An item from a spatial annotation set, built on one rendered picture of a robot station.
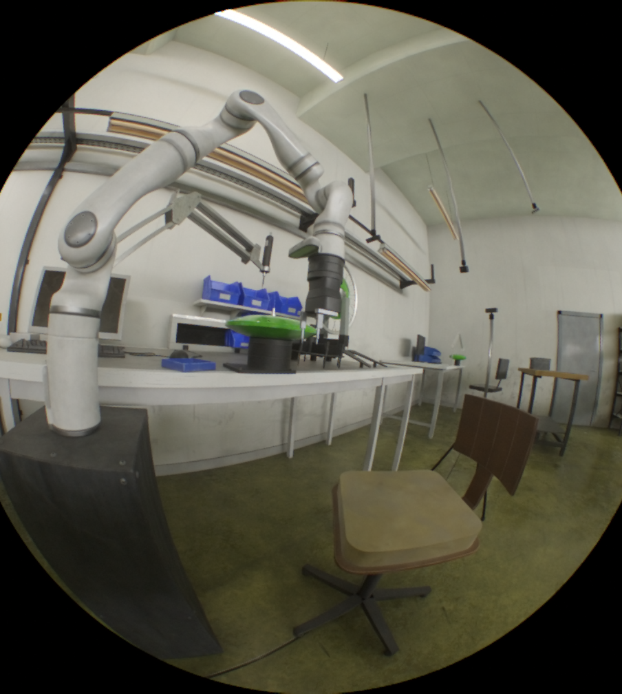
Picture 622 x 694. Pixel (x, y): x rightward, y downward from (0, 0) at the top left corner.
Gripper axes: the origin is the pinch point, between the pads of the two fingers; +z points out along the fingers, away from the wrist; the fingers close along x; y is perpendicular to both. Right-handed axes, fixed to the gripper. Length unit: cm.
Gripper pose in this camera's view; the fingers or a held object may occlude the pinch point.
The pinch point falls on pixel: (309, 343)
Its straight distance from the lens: 44.5
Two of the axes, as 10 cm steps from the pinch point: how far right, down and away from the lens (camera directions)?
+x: -5.7, -0.6, 8.2
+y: 8.2, 0.7, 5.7
